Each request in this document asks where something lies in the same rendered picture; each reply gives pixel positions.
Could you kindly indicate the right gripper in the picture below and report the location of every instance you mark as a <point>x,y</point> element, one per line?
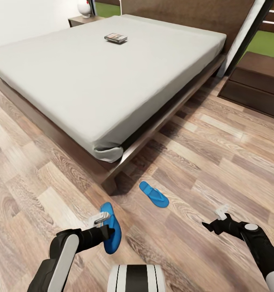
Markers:
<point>219,226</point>

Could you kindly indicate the sandal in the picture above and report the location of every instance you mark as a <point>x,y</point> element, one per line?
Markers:
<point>154,195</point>
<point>112,244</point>

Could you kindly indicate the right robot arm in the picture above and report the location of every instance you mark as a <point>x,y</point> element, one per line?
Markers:
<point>256,239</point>

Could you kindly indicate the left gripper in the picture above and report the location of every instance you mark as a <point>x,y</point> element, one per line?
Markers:
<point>100,234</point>

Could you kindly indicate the bed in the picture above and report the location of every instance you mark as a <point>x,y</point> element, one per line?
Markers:
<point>101,101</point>

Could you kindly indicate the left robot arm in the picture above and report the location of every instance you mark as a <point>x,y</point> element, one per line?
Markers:
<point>53,272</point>

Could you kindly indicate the hardback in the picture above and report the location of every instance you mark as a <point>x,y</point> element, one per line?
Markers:
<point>115,37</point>

